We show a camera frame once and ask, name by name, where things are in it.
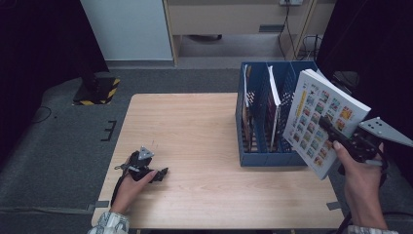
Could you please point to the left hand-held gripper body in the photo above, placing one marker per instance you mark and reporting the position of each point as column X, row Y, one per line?
column 139, row 165

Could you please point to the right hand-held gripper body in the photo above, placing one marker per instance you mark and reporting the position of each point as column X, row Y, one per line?
column 370, row 143

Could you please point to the white book with picture grid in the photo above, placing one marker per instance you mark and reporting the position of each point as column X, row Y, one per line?
column 311, row 104

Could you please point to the blue file rack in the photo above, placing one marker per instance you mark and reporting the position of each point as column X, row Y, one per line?
column 259, row 159

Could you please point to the black book with red print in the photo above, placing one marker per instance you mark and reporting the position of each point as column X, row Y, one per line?
column 246, row 87

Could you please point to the person's left hand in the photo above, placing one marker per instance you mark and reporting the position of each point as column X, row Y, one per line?
column 130, row 191

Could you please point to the person's right hand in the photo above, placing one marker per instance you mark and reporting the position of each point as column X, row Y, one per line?
column 360, row 182

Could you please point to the grey tape piece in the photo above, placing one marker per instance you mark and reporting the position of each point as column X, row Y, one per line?
column 99, row 204
column 332, row 205

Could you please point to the black stand base striped edge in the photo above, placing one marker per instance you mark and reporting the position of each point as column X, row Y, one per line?
column 97, row 91

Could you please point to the white cabinet panel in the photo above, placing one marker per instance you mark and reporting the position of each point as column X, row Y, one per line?
column 126, row 29

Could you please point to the dark object under desk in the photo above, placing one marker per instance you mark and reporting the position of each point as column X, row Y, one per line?
column 204, row 38

